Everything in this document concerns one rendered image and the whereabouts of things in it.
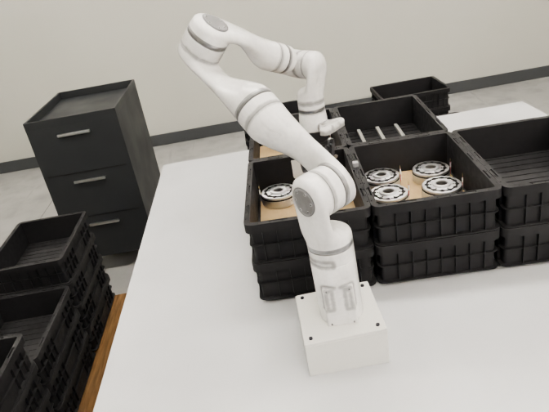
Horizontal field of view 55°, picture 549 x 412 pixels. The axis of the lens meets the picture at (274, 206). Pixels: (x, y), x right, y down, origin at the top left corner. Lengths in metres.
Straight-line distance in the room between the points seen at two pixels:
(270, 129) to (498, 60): 4.32
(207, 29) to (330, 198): 0.43
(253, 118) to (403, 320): 0.57
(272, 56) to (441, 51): 3.83
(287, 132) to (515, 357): 0.64
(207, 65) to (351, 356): 0.67
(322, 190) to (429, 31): 4.06
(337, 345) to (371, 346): 0.07
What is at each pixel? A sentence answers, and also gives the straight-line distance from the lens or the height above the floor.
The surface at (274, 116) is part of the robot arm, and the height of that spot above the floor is 1.21.
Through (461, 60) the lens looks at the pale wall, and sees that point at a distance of 5.11.
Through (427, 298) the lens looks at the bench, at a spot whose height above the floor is 0.70.
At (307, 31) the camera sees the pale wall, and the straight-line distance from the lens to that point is 4.70.
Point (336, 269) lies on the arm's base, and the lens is 1.05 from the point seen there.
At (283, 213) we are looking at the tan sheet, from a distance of 1.48.
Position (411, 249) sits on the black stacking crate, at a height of 0.80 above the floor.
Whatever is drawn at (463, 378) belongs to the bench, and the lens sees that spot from 1.15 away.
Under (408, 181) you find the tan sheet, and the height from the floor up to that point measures 0.83.
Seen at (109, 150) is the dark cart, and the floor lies 0.69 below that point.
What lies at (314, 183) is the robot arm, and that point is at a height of 1.11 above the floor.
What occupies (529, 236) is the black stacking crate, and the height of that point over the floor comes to 0.78.
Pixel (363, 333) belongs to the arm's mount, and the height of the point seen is 0.79.
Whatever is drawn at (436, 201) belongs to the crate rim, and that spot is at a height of 0.92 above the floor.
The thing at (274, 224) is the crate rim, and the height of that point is 0.92.
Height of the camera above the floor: 1.52
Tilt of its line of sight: 27 degrees down
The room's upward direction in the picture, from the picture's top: 10 degrees counter-clockwise
